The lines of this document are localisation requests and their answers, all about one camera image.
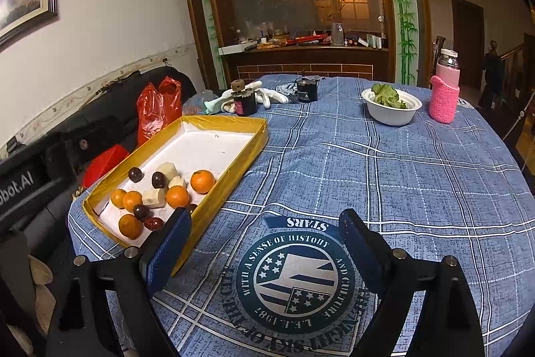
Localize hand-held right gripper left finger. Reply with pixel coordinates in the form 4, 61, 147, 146
45, 207, 193, 357

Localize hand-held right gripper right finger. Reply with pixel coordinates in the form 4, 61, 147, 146
338, 208, 486, 357

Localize medium peeled banana piece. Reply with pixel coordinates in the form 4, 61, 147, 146
142, 190, 166, 209

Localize large orange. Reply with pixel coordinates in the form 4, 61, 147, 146
191, 170, 216, 195

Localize large peeled banana piece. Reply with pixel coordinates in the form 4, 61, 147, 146
156, 162, 180, 180

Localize yellow rimmed white tray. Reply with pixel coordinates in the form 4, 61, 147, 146
82, 115, 268, 276

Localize blue plaid tablecloth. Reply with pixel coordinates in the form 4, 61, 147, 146
68, 75, 535, 357

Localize red box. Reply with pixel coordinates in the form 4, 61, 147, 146
82, 145, 130, 188

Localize black sofa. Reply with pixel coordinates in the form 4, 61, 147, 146
0, 66, 197, 257

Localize white paper bowl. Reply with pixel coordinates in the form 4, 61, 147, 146
361, 87, 423, 126

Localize red plastic bag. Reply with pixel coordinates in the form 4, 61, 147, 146
137, 77, 183, 146

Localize green lettuce leaves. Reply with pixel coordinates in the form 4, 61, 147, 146
371, 83, 408, 109

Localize black jar with wooden cap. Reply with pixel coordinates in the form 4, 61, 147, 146
231, 80, 256, 117

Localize pink knit bottle sleeve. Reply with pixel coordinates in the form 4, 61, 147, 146
429, 75, 460, 124

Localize white gloves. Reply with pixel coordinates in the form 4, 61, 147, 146
205, 87, 289, 115

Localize cluttered wooden counter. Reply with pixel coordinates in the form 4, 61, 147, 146
217, 28, 389, 82

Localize pink water bottle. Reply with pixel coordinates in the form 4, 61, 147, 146
435, 49, 460, 87

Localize white rod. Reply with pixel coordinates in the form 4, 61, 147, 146
502, 91, 535, 141

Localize dark standing figure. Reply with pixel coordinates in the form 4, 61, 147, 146
480, 40, 506, 109

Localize dark wooden door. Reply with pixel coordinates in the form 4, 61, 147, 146
451, 0, 486, 90

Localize bamboo painted pillar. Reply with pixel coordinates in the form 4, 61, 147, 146
385, 0, 419, 85

